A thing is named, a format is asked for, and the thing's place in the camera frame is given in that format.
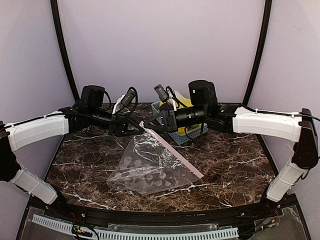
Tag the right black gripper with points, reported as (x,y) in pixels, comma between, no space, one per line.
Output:
(170,120)

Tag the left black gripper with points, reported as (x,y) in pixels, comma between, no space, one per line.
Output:
(120,125)

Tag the napa cabbage toy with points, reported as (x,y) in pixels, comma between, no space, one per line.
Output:
(182,100)

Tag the clear zip top bag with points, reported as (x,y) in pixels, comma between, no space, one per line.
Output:
(150,165)

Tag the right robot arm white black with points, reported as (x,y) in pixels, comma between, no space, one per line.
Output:
(297,127)

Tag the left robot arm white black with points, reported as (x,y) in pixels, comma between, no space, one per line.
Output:
(86,112)

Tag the light blue plastic basket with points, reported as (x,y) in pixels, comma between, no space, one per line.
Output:
(180,136)

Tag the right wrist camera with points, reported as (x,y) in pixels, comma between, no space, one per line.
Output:
(167,95)

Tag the white cable duct strip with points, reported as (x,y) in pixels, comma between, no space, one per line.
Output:
(126,232)

